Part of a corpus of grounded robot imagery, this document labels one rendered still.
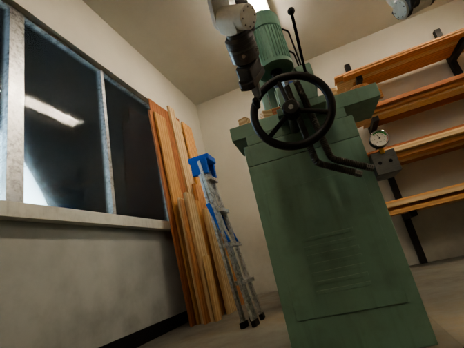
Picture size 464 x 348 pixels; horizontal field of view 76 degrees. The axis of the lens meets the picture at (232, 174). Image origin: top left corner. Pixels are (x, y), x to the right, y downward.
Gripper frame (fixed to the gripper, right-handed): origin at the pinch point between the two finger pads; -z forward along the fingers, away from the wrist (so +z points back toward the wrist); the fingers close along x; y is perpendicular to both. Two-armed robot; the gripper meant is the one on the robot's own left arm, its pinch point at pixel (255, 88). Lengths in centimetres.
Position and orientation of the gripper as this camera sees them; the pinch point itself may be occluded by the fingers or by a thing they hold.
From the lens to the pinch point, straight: 102.8
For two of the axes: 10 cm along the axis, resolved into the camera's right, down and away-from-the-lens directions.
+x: 4.0, -7.3, 5.5
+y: -8.5, -0.8, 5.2
